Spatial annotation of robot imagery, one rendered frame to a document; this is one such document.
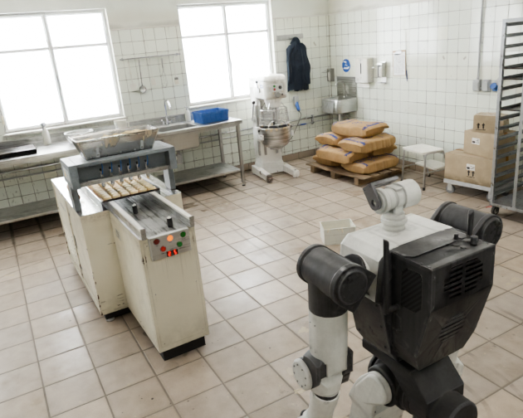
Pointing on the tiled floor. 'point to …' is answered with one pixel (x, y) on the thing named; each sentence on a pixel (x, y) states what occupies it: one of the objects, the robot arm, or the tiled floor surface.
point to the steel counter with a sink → (191, 139)
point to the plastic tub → (335, 230)
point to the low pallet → (355, 172)
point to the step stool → (424, 159)
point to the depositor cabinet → (99, 245)
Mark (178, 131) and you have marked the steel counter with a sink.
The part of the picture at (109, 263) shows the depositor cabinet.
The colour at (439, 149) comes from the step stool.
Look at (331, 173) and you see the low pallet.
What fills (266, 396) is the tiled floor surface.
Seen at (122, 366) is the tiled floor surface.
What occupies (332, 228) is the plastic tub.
